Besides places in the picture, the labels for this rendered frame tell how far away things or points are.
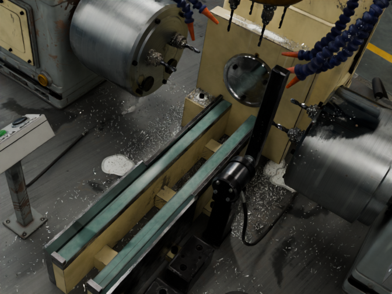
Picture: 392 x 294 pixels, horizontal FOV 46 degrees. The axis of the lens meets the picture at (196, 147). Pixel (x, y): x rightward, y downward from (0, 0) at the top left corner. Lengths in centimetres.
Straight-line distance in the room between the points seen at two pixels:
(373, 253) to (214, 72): 59
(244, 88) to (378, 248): 50
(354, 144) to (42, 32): 79
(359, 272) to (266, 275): 20
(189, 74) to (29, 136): 73
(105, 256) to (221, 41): 58
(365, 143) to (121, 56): 56
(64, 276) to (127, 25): 56
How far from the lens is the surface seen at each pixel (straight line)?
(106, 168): 120
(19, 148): 91
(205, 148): 122
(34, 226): 111
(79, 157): 123
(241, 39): 114
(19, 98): 141
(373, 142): 93
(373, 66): 339
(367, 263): 104
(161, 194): 110
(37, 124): 93
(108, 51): 111
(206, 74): 125
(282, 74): 83
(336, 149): 92
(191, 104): 125
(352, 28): 83
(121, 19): 110
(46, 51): 127
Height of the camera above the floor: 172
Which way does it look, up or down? 46 degrees down
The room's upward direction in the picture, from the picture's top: 11 degrees clockwise
